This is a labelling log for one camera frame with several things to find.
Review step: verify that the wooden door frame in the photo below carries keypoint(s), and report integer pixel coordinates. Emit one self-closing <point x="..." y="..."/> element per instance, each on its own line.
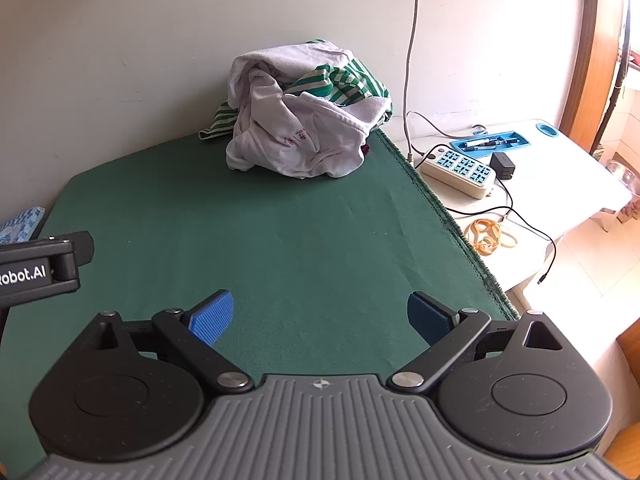
<point x="595" y="60"/>

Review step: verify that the white shirt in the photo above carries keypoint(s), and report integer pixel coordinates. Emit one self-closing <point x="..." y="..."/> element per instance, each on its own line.
<point x="300" y="145"/>

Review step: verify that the yellow rubber band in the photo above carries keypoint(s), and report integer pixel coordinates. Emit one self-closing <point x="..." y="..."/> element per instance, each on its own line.
<point x="507" y="245"/>
<point x="484" y="245"/>

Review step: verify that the black pen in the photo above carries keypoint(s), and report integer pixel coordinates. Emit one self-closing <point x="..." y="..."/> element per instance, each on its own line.
<point x="495" y="141"/>
<point x="477" y="147"/>

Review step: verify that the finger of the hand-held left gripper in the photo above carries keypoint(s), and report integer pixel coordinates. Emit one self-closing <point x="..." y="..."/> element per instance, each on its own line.
<point x="84" y="247"/>

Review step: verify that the green striped shirt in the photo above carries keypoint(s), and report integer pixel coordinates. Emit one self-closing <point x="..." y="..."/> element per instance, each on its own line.
<point x="350" y="82"/>

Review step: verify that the cream power strip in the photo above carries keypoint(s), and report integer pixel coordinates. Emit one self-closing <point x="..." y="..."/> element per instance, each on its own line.
<point x="452" y="177"/>

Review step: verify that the green table cover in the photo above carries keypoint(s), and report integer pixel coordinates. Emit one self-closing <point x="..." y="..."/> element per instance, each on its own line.
<point x="300" y="240"/>

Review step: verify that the orange wooden cabinet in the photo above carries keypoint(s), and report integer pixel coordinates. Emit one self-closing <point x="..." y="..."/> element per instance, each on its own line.
<point x="630" y="430"/>

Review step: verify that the metal bowl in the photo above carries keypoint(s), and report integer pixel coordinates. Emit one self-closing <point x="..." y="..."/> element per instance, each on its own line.
<point x="625" y="175"/>

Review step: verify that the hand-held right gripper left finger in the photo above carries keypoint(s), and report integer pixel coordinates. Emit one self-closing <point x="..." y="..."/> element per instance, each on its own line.
<point x="215" y="317"/>

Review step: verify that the blue pen tray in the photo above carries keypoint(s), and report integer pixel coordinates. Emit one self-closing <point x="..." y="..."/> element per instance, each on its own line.
<point x="520" y="140"/>

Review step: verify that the blue patterned cloth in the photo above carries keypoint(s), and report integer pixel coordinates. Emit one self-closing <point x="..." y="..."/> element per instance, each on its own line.
<point x="17" y="227"/>

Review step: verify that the white desk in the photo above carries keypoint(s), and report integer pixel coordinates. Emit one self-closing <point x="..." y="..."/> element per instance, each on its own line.
<point x="550" y="185"/>

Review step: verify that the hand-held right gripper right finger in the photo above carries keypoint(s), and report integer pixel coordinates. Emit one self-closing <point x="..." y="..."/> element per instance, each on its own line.
<point x="430" y="317"/>

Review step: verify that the black power adapter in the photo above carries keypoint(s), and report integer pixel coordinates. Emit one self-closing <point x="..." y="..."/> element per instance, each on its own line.
<point x="502" y="166"/>

